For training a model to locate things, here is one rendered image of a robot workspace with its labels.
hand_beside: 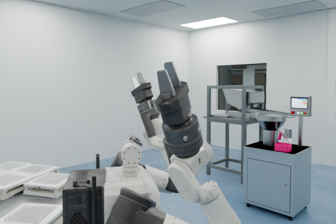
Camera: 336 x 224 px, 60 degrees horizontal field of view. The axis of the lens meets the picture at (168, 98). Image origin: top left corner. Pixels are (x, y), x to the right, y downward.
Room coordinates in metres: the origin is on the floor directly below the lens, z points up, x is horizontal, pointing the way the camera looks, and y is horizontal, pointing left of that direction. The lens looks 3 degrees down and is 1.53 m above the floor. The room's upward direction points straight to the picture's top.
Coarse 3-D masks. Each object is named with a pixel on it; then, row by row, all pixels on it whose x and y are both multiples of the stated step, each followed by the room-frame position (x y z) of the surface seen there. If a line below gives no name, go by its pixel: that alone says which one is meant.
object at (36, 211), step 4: (24, 208) 1.43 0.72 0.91; (28, 208) 1.43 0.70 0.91; (32, 208) 1.43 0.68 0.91; (36, 208) 1.44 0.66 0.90; (40, 208) 1.42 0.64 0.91; (44, 208) 1.42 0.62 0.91; (48, 208) 1.42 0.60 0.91; (20, 212) 1.38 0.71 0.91; (24, 212) 1.38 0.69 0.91; (28, 212) 1.38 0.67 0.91; (32, 212) 1.38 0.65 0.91; (36, 212) 1.38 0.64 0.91; (40, 212) 1.38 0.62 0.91; (44, 212) 1.38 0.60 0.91; (12, 216) 1.33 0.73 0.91; (16, 216) 1.34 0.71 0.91; (20, 216) 1.34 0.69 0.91; (24, 216) 1.34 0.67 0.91; (28, 216) 1.34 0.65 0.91; (32, 216) 1.34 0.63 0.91; (36, 216) 1.34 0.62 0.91; (40, 216) 1.34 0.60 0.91
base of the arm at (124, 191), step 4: (124, 188) 0.76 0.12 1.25; (120, 192) 0.77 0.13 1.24; (124, 192) 0.75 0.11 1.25; (128, 192) 0.75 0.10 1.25; (132, 192) 0.75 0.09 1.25; (136, 192) 0.75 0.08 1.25; (128, 196) 0.75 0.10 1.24; (132, 196) 0.74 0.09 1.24; (136, 196) 0.74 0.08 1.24; (140, 196) 0.74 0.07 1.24; (144, 196) 0.75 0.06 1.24; (136, 200) 0.74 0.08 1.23; (140, 200) 0.74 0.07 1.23; (144, 200) 0.75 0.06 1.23; (148, 200) 0.75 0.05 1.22; (152, 200) 0.79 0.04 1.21; (144, 204) 0.75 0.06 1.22; (148, 204) 0.76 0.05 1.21; (152, 204) 0.78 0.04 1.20
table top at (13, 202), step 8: (0, 200) 1.72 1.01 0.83; (8, 200) 1.72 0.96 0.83; (16, 200) 1.72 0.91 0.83; (24, 200) 1.72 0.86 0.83; (32, 200) 1.72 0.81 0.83; (40, 200) 1.72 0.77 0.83; (48, 200) 1.72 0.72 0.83; (56, 200) 1.72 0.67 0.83; (0, 208) 1.61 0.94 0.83; (8, 208) 1.61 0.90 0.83; (0, 216) 1.51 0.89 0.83
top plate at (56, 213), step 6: (24, 204) 1.49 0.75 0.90; (42, 204) 1.49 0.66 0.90; (48, 204) 1.49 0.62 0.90; (54, 204) 1.49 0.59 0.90; (12, 210) 1.42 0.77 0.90; (54, 210) 1.42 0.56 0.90; (60, 210) 1.42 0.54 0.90; (6, 216) 1.36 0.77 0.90; (48, 216) 1.36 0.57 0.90; (54, 216) 1.36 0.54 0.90; (0, 222) 1.30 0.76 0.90; (6, 222) 1.30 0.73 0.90; (12, 222) 1.30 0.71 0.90; (18, 222) 1.30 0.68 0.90; (24, 222) 1.30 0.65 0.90; (42, 222) 1.30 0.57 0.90; (48, 222) 1.31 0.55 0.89
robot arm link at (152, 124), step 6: (144, 114) 1.27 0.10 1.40; (150, 114) 1.27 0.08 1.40; (156, 114) 1.28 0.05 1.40; (144, 120) 1.24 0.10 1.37; (150, 120) 1.27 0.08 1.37; (156, 120) 1.27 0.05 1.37; (144, 126) 1.25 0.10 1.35; (150, 126) 1.24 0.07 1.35; (156, 126) 1.26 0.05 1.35; (150, 132) 1.23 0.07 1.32; (156, 132) 1.27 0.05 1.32; (162, 132) 1.27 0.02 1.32
